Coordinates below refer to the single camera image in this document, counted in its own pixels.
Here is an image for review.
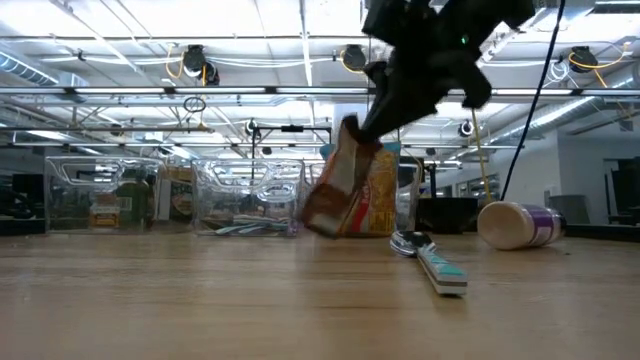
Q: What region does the black background monitor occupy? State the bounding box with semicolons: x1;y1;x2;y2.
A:
9;172;46;221

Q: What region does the yellow cable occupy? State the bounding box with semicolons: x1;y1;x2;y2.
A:
469;107;494;204

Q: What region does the grey chair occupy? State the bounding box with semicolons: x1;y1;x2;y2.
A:
548;193;595;225

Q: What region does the silver ceiling duct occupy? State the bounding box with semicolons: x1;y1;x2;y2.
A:
492;64;640;147
0;49;90;105

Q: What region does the white pillar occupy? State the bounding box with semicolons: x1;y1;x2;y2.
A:
331;102;372;151

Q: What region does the silver spoon striped handle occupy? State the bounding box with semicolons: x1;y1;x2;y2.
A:
389;229;470;297
229;214;294;235

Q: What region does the orange snack packet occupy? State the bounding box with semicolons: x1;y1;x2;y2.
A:
298;114;384;240

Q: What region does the green spice jar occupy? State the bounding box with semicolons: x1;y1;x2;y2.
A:
117;169;157;230

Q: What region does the purple label spice jar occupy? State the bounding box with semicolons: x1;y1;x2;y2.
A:
477;201;567;251

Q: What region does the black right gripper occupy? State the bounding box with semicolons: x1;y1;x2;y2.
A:
355;0;495;145

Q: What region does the slanted black cable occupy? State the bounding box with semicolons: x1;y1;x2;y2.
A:
499;0;567;202

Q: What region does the dark background cabinet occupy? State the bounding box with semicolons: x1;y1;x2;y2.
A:
603;158;640;224

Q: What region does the clear plastic bin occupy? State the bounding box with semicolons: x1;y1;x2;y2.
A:
189;158;307;237
305;159;419;237
44;154;167;234

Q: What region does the brown spice jar black lid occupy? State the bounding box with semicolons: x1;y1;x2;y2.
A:
89;192;121;230

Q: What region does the blue ramen packet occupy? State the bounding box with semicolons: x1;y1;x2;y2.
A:
319;142;402;238

